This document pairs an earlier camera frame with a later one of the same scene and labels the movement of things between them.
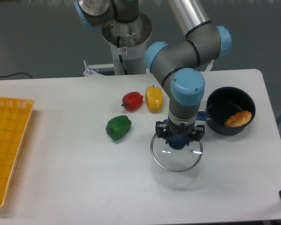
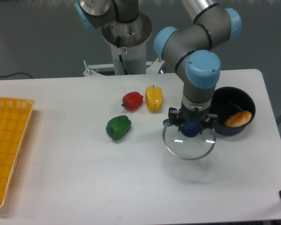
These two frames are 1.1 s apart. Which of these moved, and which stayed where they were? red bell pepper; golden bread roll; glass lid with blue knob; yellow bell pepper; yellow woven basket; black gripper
Moved: black gripper; glass lid with blue knob
Stayed: yellow bell pepper; red bell pepper; golden bread roll; yellow woven basket
